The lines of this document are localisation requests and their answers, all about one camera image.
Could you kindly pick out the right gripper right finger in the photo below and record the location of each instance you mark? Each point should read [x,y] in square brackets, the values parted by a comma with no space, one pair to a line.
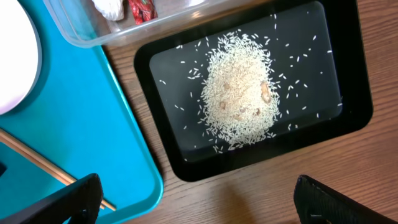
[315,202]

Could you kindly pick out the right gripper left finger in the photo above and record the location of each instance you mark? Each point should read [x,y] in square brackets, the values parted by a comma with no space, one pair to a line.
[78,202]

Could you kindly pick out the pile of white rice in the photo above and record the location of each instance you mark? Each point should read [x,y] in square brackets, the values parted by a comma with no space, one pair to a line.
[250,83]

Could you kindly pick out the white tissue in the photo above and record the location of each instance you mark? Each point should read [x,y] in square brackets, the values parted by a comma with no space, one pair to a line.
[112,10]

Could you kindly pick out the red snack wrapper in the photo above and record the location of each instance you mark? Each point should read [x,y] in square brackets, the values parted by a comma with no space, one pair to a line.
[143,10]

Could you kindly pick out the wooden chopstick lower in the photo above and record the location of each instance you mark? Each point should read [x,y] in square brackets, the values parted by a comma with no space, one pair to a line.
[26,175]

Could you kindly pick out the wooden chopstick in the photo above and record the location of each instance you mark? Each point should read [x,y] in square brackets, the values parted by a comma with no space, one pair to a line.
[26,175]
[35,158]

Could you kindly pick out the teal plastic tray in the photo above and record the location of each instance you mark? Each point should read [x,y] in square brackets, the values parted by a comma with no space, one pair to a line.
[78,118]

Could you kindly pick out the wooden chopstick upper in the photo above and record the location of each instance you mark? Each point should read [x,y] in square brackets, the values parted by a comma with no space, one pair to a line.
[35,158]

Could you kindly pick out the black rectangular tray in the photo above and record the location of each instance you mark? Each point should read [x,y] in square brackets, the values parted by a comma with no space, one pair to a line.
[343,26]

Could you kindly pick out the white round plate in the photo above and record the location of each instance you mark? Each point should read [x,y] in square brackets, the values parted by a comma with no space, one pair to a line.
[21,54]

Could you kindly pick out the clear plastic bin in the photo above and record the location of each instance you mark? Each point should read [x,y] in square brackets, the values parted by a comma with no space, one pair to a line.
[82,25]

